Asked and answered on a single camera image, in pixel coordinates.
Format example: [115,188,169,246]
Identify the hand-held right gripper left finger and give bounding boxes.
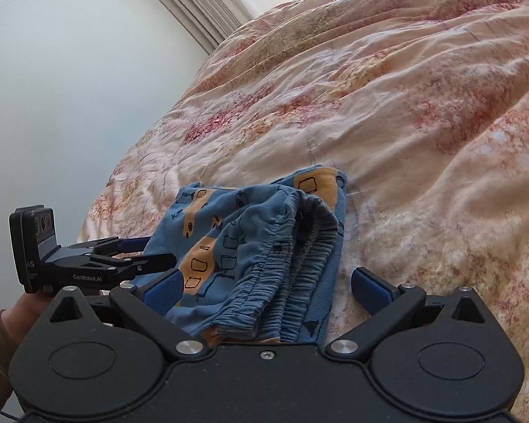
[48,269,206,358]

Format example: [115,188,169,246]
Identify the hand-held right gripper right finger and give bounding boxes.
[325,266,486,360]

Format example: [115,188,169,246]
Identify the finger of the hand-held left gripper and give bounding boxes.
[68,236,151,257]
[92,251,178,276]

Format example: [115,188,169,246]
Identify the blue printed pants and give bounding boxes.
[143,165,349,347]

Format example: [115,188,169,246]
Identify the person's left hand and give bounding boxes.
[10,292,50,347]

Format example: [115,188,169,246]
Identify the floral beige duvet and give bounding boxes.
[77,0,529,408]

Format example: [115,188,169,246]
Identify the beige pleated curtain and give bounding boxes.
[123,0,259,51]

